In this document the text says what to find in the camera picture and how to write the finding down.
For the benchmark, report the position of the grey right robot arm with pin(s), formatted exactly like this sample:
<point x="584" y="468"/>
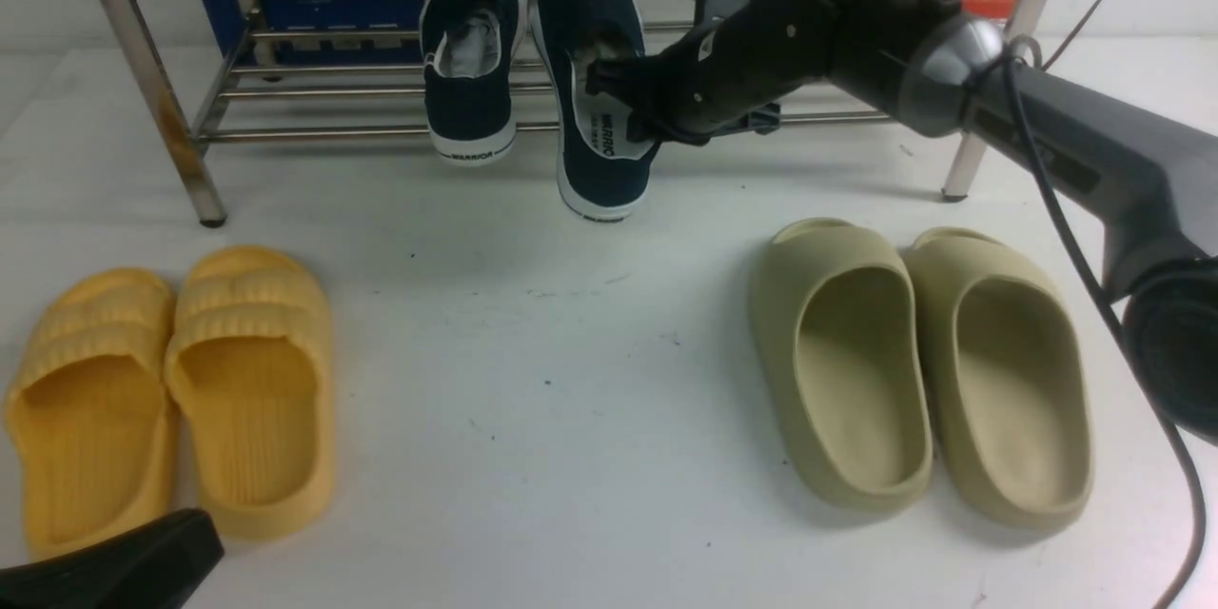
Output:
<point x="937" y="70"/>

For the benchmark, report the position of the left olive foam slipper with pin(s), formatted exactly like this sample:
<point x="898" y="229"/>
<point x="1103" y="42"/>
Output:
<point x="833" y="313"/>

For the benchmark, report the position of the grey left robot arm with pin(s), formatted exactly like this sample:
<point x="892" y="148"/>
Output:
<point x="158" y="565"/>

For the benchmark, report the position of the yellow slipper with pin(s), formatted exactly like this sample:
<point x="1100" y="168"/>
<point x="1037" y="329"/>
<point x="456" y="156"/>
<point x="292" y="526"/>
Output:
<point x="249" y="365"/>
<point x="90" y="417"/>

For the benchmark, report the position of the right olive foam slipper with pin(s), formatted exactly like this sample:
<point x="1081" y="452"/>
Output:
<point x="1002" y="365"/>

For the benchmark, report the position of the right yellow slipper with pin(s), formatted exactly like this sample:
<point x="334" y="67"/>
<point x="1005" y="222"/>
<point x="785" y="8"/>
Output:
<point x="249" y="365"/>

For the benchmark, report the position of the navy canvas shoe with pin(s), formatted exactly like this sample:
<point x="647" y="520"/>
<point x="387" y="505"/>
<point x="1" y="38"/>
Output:
<point x="602" y="175"/>
<point x="468" y="50"/>

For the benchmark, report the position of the olive foam slipper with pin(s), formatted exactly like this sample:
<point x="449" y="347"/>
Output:
<point x="833" y="313"/>
<point x="1002" y="365"/>

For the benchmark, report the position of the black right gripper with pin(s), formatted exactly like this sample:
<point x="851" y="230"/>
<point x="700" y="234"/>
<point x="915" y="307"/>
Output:
<point x="715" y="77"/>

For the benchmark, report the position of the blue box behind rack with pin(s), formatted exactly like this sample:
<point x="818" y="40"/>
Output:
<point x="227" y="20"/>

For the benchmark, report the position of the left yellow slipper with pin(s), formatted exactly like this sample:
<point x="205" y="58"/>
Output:
<point x="90" y="417"/>

